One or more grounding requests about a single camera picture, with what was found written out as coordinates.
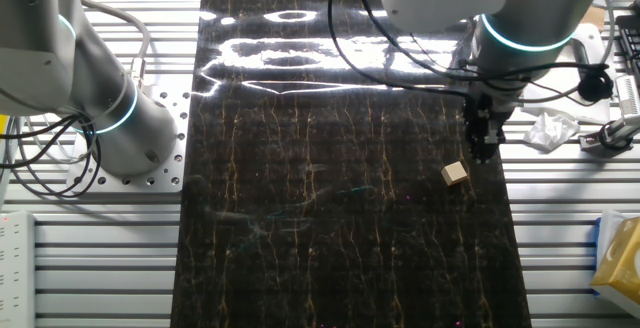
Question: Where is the black looped cable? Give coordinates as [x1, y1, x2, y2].
[598, 121, 632, 152]

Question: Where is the grey camera stand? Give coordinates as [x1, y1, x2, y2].
[578, 115, 640, 155]

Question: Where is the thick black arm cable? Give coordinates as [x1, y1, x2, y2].
[327, 0, 474, 100]

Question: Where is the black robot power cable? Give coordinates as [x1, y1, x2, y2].
[0, 114, 102, 200]

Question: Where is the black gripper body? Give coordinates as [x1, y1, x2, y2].
[462, 90, 512, 130]

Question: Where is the small wooden block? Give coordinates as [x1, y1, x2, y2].
[440, 161, 470, 187]

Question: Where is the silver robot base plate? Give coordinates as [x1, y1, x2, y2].
[67, 75, 191, 194]

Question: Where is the black marble pattern mat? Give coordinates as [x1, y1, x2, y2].
[169, 0, 532, 328]

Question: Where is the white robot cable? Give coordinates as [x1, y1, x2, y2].
[4, 117, 94, 165]

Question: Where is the crumpled white tissue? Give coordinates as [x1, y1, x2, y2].
[523, 111, 581, 152]

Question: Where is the yellow tissue box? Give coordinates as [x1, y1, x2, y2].
[589, 216, 640, 305]

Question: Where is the white power strip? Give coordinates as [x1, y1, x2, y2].
[0, 211, 36, 328]

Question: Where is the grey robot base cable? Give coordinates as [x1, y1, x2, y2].
[79, 0, 152, 89]

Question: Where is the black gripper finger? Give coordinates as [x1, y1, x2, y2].
[465, 123, 486, 164]
[482, 122, 503, 165]

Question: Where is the ribbed silver camera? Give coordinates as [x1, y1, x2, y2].
[614, 74, 640, 117]

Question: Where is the black coiled camera cable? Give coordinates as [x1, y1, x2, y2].
[353, 0, 615, 104]

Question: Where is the black keyboard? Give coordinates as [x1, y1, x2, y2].
[615, 14, 640, 87]

